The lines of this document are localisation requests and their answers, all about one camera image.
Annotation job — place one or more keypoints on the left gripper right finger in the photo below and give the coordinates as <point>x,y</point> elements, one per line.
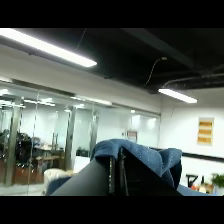
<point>140,181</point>

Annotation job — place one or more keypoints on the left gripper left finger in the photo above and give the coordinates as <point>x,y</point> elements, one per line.
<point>95,180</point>

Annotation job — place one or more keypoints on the blue shirt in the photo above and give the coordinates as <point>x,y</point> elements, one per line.
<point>146,154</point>

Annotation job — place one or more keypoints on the green potted plant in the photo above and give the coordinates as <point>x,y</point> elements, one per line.
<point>218,181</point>

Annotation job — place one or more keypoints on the long ceiling lamp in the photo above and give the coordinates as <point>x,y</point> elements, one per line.
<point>177,95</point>
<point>50,49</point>

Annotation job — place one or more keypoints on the yellow wall poster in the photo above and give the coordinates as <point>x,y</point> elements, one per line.
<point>205,131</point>

